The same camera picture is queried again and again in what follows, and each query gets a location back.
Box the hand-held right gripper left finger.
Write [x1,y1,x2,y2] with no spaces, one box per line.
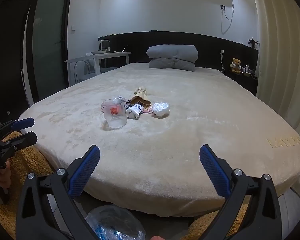
[16,144,101,240]

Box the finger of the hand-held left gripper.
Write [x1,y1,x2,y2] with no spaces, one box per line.
[1,131,38,155]
[0,117,35,138]

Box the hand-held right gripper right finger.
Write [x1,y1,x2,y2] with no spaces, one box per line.
[199,144,282,240]

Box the clear plastic trash bag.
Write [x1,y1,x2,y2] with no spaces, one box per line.
[85,204,146,240]

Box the clear plastic cup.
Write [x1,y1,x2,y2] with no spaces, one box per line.
[101,98,128,130]

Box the white wrapper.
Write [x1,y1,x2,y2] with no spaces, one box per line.
[126,104,144,119]

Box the person's left hand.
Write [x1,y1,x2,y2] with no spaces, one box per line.
[0,164,12,188]

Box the yellow shaggy rug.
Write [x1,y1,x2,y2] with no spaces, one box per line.
[0,131,249,240]

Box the cream plush bed blanket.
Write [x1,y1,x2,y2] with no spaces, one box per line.
[17,62,300,218]

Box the black wardrobe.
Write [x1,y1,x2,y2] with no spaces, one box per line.
[0,0,33,130]

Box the crumpled clear plastic film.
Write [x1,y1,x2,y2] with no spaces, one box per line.
[152,102,170,117]

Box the clear plastic chair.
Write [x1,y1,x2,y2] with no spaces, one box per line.
[74,59,95,83]

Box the brown paper bag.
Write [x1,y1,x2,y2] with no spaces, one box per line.
[129,87,152,107]

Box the frosted glass door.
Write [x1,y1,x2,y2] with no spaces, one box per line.
[25,0,73,103]

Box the black nightstand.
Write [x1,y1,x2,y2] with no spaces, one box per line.
[225,69,258,97]

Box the white desk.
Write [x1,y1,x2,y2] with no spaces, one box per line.
[64,52,132,87]

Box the group of small bottles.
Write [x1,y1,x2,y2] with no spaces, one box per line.
[242,65,255,77]

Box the brown teddy bear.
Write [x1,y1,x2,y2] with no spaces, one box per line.
[230,58,242,74]

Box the small desk appliance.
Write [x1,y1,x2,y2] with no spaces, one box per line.
[97,39,111,53]

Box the flat grey pillow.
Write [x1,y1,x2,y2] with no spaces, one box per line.
[149,58,196,72]

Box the black headboard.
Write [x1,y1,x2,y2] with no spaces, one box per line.
[98,31,259,75]

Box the large grey pillow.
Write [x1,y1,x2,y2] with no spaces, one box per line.
[146,44,198,63]

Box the cream curtain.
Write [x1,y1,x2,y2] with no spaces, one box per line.
[249,0,300,135]

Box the white charger with cable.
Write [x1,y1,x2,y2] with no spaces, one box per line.
[220,49,227,75]

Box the white air conditioner cable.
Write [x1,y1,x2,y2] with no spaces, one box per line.
[221,0,242,34]

